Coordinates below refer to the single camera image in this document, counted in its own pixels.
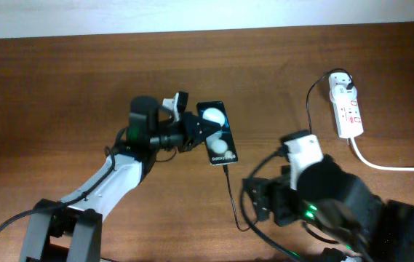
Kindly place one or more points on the black smartphone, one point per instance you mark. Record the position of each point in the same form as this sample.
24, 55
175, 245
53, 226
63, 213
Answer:
220, 145

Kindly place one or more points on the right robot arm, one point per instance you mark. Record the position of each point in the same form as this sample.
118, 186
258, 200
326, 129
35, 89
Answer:
340, 205

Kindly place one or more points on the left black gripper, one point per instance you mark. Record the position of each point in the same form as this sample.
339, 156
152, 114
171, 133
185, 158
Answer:
190, 137

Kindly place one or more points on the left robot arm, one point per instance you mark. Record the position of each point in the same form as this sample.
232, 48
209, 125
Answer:
70, 229

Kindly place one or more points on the white USB charger plug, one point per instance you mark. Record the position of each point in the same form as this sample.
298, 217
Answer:
342, 87

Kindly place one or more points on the white power strip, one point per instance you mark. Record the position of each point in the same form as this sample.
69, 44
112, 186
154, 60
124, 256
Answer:
348, 119

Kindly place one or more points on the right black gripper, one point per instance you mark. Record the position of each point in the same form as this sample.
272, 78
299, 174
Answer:
278, 189

